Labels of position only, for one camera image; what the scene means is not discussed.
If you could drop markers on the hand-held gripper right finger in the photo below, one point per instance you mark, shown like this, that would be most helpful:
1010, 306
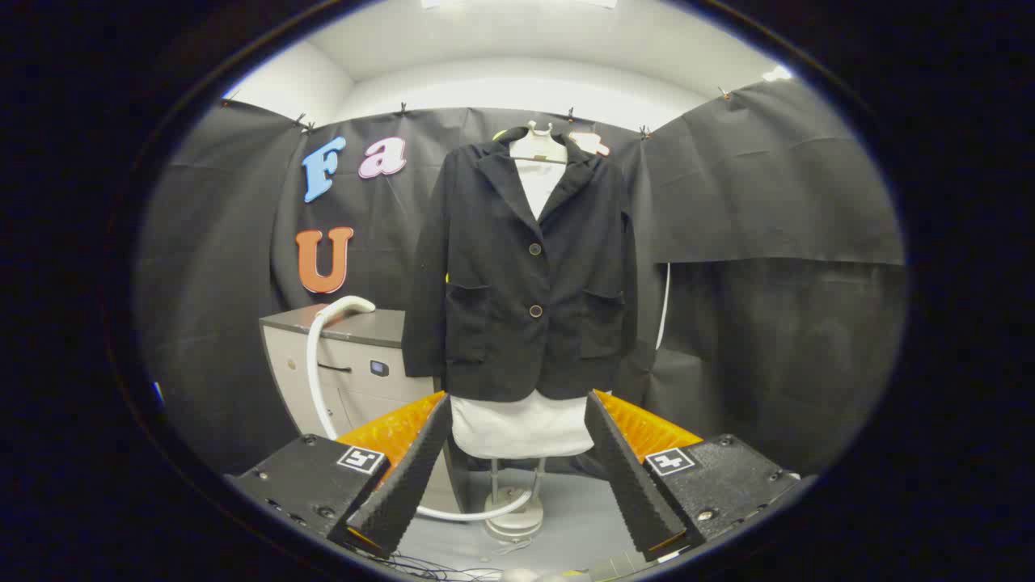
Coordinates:
627, 477

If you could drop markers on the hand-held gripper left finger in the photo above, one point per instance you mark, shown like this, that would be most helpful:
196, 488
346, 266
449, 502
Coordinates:
408, 477

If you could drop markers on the black button jacket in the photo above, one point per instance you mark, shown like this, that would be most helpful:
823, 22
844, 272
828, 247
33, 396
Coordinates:
501, 283

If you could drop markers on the metal garment stand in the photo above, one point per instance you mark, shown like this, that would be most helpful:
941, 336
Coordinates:
513, 521

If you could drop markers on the white clothes hanger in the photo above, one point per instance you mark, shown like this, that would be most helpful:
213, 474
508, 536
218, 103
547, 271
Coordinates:
534, 145

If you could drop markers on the grey topped white cabinet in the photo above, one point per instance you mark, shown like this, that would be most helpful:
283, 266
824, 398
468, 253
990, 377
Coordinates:
368, 392

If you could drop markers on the black backdrop cloth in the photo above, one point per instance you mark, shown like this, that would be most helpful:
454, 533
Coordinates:
728, 202

